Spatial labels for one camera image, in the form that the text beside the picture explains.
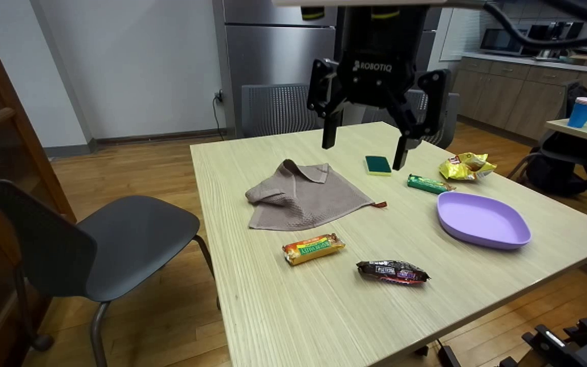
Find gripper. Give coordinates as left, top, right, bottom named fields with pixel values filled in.
left=307, top=5, right=451, bottom=171

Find green and yellow sponge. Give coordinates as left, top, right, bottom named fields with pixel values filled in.
left=365, top=155, right=393, bottom=177

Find grey mesh back chair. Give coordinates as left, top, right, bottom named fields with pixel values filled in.
left=362, top=89, right=461, bottom=150
left=241, top=83, right=326, bottom=139

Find green snack bar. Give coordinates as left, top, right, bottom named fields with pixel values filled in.
left=407, top=174, right=457, bottom=195

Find yellow chip bag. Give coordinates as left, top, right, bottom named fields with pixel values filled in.
left=438, top=152, right=497, bottom=182

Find stainless steel refrigerator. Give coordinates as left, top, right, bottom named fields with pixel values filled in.
left=212, top=0, right=443, bottom=139

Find microwave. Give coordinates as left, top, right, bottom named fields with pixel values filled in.
left=479, top=28, right=529, bottom=56

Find beige cloth towel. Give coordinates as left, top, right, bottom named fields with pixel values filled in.
left=245, top=159, right=387, bottom=231

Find wooden kitchen cabinets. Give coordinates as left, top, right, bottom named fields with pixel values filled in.
left=451, top=51, right=587, bottom=142

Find purple plastic plate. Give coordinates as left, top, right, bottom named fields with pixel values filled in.
left=437, top=192, right=532, bottom=251

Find orange snack bar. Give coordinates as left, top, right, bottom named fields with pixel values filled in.
left=282, top=233, right=346, bottom=267

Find dark brown candy wrapper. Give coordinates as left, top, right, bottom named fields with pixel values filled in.
left=356, top=260, right=431, bottom=285

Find coffee machine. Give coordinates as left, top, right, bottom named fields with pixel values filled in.
left=527, top=21, right=582, bottom=61

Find black backpack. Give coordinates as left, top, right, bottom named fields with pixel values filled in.
left=526, top=132, right=587, bottom=198

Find blue plastic cup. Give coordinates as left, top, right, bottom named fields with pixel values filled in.
left=567, top=97, right=587, bottom=128

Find wooden side table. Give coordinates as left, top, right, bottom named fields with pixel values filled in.
left=545, top=111, right=587, bottom=216

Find grey plastic chair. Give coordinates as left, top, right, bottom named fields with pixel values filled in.
left=0, top=162, right=221, bottom=367

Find black cable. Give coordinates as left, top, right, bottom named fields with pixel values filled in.
left=213, top=97, right=228, bottom=142

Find camera on mount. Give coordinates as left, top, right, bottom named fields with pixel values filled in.
left=499, top=317, right=587, bottom=367

